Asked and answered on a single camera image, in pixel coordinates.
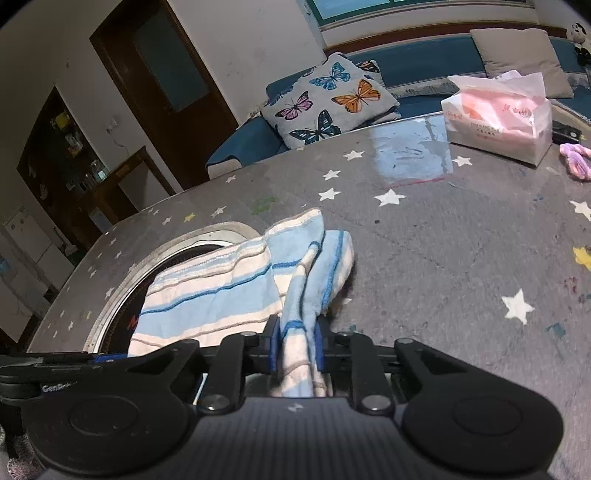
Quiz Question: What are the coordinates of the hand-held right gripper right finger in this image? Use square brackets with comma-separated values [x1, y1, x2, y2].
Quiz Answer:
[314, 318, 467, 415]

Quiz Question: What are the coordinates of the butterfly print pillow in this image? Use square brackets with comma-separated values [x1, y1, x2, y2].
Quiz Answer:
[261, 52, 402, 151]

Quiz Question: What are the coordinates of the pink tissue pack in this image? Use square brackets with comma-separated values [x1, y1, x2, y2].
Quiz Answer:
[440, 69, 553, 167]

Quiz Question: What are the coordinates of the wooden desk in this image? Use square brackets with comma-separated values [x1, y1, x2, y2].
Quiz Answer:
[76, 145, 178, 227]

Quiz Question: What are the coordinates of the dark wooden shelf cabinet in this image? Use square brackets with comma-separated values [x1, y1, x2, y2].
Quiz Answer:
[16, 85, 112, 250]

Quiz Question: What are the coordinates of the window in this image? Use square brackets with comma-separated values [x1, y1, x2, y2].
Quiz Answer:
[305, 0, 536, 24]

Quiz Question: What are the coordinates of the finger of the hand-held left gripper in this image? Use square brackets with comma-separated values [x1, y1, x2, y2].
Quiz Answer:
[0, 352, 129, 368]

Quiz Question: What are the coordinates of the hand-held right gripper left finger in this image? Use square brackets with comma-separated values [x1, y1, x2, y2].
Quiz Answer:
[124, 315, 282, 415]

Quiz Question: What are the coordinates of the blue sofa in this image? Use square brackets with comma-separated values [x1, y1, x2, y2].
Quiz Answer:
[205, 34, 591, 181]

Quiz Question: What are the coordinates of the blue white striped t-shirt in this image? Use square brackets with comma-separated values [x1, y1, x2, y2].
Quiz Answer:
[127, 209, 356, 398]

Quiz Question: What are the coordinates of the beige cushion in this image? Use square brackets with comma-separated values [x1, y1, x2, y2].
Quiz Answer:
[470, 28, 574, 100]

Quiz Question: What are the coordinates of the grey star tablecloth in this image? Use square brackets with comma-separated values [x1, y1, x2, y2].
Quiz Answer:
[25, 99, 591, 480]

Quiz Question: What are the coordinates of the pink hair tie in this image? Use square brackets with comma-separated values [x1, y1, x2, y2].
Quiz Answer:
[558, 142, 591, 182]

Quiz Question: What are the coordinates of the white refrigerator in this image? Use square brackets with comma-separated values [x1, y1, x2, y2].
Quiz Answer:
[0, 205, 75, 333]

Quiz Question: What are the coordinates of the dark wooden door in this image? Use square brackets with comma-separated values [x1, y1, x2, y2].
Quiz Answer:
[90, 0, 238, 190]

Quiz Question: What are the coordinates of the panda plush toy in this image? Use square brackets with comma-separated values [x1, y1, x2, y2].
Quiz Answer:
[567, 22, 591, 70]

